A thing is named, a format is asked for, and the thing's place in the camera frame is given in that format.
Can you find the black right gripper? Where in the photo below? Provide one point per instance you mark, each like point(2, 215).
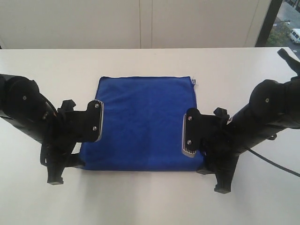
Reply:
point(246, 129)

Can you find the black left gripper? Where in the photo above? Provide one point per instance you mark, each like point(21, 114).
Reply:
point(37, 118)

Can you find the blue towel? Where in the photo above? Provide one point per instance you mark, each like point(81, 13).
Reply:
point(142, 125)

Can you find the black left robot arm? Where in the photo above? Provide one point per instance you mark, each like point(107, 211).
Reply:
point(18, 85)

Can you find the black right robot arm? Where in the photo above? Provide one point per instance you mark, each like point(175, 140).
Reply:
point(272, 108)

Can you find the white van outside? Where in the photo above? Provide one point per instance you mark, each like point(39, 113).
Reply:
point(295, 36)

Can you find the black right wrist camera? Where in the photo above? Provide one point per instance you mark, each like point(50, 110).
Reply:
point(197, 131)

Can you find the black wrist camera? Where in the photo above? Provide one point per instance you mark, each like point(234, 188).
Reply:
point(197, 131)
point(84, 126)

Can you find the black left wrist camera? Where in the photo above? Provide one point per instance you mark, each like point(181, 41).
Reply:
point(84, 126)

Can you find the black window frame post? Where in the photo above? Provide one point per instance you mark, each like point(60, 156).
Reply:
point(268, 23)

